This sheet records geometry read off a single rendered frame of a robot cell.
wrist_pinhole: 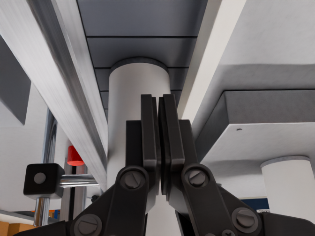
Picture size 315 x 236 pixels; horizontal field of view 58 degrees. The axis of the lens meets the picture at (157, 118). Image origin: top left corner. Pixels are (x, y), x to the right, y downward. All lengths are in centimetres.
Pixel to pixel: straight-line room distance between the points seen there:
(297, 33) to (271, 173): 32
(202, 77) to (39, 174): 17
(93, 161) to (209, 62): 10
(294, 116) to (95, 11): 30
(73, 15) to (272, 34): 20
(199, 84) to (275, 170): 39
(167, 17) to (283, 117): 25
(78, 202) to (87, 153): 47
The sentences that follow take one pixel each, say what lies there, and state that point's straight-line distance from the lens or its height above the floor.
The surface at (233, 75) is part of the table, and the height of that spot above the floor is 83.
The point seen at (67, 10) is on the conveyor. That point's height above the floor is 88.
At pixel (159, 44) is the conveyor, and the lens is 22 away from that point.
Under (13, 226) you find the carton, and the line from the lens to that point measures 302.
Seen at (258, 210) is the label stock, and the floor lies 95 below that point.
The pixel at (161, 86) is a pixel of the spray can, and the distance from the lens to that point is 22.
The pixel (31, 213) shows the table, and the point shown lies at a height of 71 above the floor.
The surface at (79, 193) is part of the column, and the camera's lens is 64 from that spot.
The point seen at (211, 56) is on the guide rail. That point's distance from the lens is 17.
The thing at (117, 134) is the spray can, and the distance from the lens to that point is 20.
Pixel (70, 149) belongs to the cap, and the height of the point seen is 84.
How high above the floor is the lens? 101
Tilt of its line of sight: 24 degrees down
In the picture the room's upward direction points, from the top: 177 degrees clockwise
